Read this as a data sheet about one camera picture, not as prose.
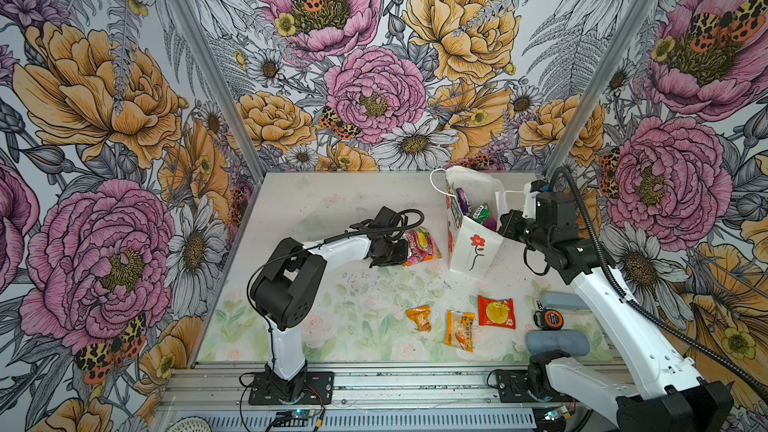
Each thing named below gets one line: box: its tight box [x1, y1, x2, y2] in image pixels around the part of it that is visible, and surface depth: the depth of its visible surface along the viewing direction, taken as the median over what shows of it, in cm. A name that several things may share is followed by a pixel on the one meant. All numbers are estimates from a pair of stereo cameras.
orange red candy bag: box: [402, 226, 443, 267], surface depth 99 cm
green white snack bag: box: [473, 202, 491, 224], surface depth 86 cm
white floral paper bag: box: [430, 166, 509, 277], surface depth 85 cm
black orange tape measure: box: [533, 308, 565, 331], surface depth 84 cm
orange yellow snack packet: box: [444, 310, 476, 353], surface depth 84 cm
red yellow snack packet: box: [478, 295, 516, 330], surface depth 87 cm
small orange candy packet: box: [406, 305, 432, 332], surface depth 87 cm
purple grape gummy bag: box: [456, 187, 472, 216], surface depth 96 cm
